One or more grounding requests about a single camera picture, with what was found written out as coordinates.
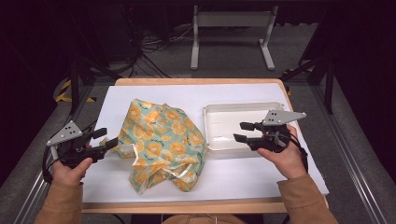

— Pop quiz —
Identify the white paper sheet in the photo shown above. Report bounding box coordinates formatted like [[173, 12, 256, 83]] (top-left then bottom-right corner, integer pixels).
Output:
[[81, 82, 330, 204]]

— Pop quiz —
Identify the person's tan clothing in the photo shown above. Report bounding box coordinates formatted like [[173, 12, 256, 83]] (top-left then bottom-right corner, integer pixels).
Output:
[[162, 214, 248, 224]]

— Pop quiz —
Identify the right hand-held gripper cable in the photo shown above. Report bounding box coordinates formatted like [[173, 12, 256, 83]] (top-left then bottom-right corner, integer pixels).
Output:
[[288, 130, 310, 174]]

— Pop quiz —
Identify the left hand-held gripper cable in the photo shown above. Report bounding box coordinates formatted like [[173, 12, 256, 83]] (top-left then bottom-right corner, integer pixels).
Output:
[[41, 145, 56, 185]]

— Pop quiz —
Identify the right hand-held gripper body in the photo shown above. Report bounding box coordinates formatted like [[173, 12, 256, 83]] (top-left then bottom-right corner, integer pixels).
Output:
[[247, 109, 307, 154]]

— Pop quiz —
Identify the person's right hand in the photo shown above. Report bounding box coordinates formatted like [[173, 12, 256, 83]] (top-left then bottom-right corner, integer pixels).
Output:
[[256, 124, 308, 181]]

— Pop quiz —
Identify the aluminium frame rail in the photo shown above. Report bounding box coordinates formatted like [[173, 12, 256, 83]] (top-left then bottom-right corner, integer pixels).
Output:
[[13, 83, 94, 224], [311, 83, 390, 224]]

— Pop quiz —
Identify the black tripod stand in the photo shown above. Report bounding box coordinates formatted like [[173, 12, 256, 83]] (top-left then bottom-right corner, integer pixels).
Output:
[[66, 54, 123, 117], [279, 54, 336, 115]]

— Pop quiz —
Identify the white plastic tray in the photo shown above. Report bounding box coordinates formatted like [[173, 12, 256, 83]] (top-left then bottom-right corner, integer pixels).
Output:
[[203, 101, 286, 154]]

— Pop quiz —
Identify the hand-held gripper cable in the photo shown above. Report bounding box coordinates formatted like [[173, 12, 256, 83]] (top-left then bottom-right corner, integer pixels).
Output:
[[288, 130, 310, 174], [41, 145, 56, 185]]

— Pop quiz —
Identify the grey metal stand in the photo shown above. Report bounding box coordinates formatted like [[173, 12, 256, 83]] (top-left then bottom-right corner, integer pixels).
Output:
[[190, 4, 279, 71]]

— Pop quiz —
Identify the bundle of black floor cables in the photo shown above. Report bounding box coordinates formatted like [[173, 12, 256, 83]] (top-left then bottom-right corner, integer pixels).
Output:
[[122, 12, 194, 78]]

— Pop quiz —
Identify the yellow black hazard tape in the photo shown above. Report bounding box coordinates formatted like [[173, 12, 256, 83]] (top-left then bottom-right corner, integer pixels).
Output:
[[55, 78, 97, 104]]

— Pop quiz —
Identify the orange-print green cloth bag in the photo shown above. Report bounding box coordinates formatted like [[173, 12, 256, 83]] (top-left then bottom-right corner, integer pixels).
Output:
[[99, 98, 208, 195]]

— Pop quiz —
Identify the person's left hand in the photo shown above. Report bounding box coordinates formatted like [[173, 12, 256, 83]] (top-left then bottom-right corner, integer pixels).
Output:
[[50, 157, 93, 187]]

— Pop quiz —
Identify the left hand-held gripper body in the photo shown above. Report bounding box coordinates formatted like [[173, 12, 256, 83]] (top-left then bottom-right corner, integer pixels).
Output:
[[46, 120, 108, 169]]

